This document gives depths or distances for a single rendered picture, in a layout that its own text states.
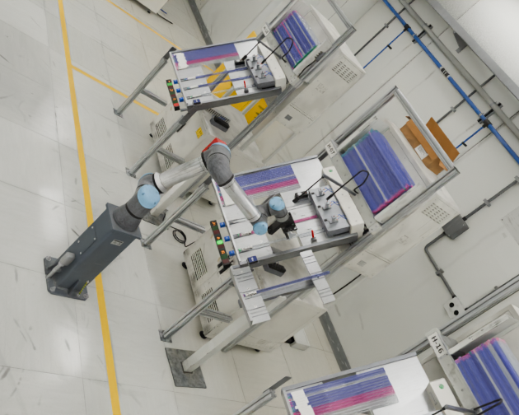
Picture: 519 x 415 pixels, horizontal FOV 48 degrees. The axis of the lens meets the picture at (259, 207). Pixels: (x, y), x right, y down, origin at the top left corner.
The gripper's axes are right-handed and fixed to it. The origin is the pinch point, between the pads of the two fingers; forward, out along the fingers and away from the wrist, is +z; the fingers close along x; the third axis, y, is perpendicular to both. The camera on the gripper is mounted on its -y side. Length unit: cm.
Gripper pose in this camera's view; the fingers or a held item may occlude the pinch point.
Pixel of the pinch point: (287, 237)
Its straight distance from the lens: 340.2
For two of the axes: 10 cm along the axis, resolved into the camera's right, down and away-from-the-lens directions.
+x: -2.8, -7.2, 6.3
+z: 2.7, 5.7, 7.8
